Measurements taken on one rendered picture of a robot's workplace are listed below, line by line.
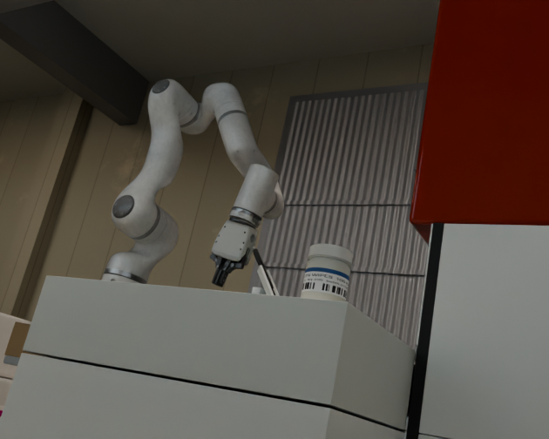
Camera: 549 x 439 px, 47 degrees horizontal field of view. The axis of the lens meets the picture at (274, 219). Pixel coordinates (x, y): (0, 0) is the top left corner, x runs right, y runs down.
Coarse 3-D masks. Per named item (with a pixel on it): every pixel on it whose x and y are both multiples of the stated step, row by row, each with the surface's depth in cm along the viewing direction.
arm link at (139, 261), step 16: (160, 208) 181; (160, 224) 178; (176, 224) 187; (144, 240) 179; (160, 240) 181; (176, 240) 186; (112, 256) 174; (128, 256) 172; (144, 256) 176; (160, 256) 180; (112, 272) 171; (128, 272) 171; (144, 272) 174
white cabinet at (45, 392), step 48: (48, 384) 111; (96, 384) 106; (144, 384) 102; (192, 384) 98; (0, 432) 112; (48, 432) 107; (96, 432) 103; (144, 432) 99; (192, 432) 95; (240, 432) 91; (288, 432) 88; (336, 432) 88; (384, 432) 105
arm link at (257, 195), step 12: (252, 168) 168; (264, 168) 167; (252, 180) 167; (264, 180) 166; (276, 180) 169; (240, 192) 168; (252, 192) 166; (264, 192) 166; (240, 204) 166; (252, 204) 165; (264, 204) 167
